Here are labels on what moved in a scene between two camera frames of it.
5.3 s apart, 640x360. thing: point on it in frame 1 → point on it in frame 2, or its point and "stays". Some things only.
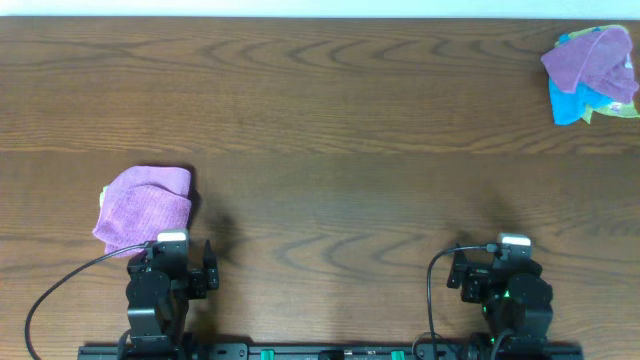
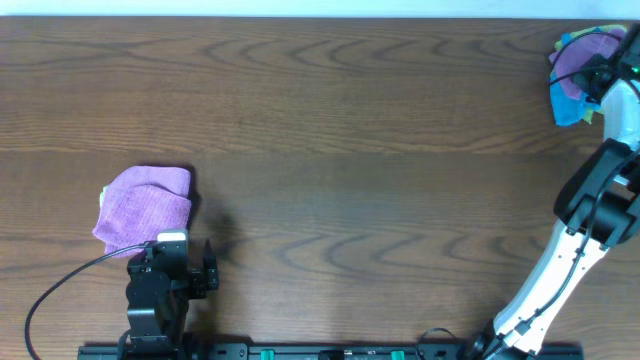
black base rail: x=180 y=351 stays
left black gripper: x=198 y=279 stays
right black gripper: x=476 y=277 → x=585 y=78
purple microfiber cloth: x=598 y=59 stays
